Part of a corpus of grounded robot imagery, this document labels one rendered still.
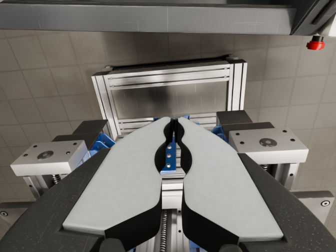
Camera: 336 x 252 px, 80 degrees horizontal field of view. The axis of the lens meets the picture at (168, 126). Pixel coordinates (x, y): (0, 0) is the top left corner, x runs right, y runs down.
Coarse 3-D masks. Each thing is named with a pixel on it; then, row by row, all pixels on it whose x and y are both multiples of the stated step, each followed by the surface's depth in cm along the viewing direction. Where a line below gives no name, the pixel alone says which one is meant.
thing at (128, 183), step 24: (168, 120) 11; (120, 144) 9; (144, 144) 9; (168, 144) 12; (120, 168) 8; (144, 168) 8; (96, 192) 7; (120, 192) 7; (144, 192) 7; (72, 216) 6; (96, 216) 6; (120, 216) 6; (144, 216) 6; (120, 240) 6; (144, 240) 7
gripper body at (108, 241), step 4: (104, 240) 5; (108, 240) 5; (112, 240) 5; (116, 240) 5; (100, 244) 5; (104, 244) 5; (108, 244) 5; (112, 244) 5; (116, 244) 5; (120, 244) 5; (224, 244) 5; (228, 244) 5; (232, 244) 5; (100, 248) 5; (104, 248) 5; (108, 248) 5; (112, 248) 5; (116, 248) 5; (120, 248) 5; (220, 248) 5; (224, 248) 5; (228, 248) 5; (232, 248) 5; (236, 248) 5; (240, 248) 5
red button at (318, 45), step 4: (312, 36) 48; (316, 36) 46; (320, 36) 46; (312, 40) 47; (316, 40) 47; (320, 40) 47; (308, 44) 48; (312, 44) 47; (316, 44) 46; (320, 44) 46; (324, 44) 47; (308, 48) 48; (312, 48) 48; (316, 48) 47; (320, 48) 47
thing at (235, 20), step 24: (24, 0) 33; (0, 24) 35; (24, 24) 35; (48, 24) 34; (72, 24) 34; (96, 24) 34; (120, 24) 34; (144, 24) 34; (168, 24) 34; (192, 24) 34; (216, 24) 33; (240, 24) 33; (264, 24) 33; (288, 24) 33
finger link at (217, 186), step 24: (192, 144) 9; (216, 144) 9; (192, 168) 8; (216, 168) 8; (240, 168) 8; (192, 192) 7; (216, 192) 7; (240, 192) 7; (192, 216) 6; (216, 216) 6; (240, 216) 6; (264, 216) 6; (192, 240) 7; (216, 240) 6; (240, 240) 6; (264, 240) 6
